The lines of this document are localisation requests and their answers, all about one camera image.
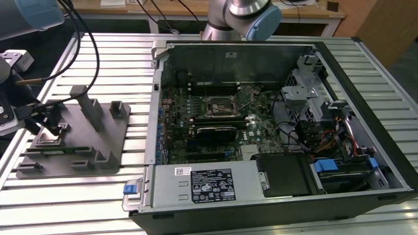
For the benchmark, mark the silver CPU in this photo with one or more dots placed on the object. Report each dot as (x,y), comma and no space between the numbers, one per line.
(48,140)

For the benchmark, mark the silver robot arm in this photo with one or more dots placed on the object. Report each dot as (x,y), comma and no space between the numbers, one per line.
(235,9)

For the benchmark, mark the CPU socket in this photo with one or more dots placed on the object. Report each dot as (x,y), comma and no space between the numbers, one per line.
(217,106)

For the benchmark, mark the green RAM stick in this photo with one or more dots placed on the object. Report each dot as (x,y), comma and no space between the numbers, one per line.
(59,149)

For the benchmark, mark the grey parts rack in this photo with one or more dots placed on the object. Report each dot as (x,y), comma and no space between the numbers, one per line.
(111,139)

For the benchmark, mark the blue plastic latch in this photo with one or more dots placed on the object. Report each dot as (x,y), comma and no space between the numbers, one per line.
(128,189)

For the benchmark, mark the silver power supply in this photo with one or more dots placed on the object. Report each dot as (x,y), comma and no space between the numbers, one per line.
(169,191)

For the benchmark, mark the wooden desk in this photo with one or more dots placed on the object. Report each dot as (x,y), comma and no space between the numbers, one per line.
(124,10)

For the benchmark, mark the large white box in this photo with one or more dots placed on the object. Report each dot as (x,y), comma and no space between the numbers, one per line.
(112,2)

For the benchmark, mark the black graphics card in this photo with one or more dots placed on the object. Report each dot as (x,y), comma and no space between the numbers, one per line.
(216,137)

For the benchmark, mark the small white box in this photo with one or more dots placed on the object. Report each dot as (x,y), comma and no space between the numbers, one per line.
(135,2)

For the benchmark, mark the silver chipset heatsink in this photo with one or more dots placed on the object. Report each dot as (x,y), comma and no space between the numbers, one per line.
(250,150)

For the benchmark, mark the green motherboard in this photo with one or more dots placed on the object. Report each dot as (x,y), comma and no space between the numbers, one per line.
(260,127)

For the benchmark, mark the black PC case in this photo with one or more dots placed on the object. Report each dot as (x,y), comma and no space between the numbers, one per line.
(260,220)

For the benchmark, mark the silver metal drive cage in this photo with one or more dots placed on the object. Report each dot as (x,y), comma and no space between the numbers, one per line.
(300,93)

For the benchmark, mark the blue disk carrier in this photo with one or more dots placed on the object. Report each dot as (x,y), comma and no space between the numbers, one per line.
(324,166)

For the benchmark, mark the dark brown box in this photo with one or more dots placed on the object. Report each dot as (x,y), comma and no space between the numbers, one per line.
(332,6)

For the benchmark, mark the wooden cabinet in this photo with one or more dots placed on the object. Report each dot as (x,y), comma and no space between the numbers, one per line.
(384,29)

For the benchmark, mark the pale grey camera box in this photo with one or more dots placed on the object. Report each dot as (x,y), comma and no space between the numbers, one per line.
(19,61)

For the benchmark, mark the black plastic air duct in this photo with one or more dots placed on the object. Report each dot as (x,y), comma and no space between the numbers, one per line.
(283,173)

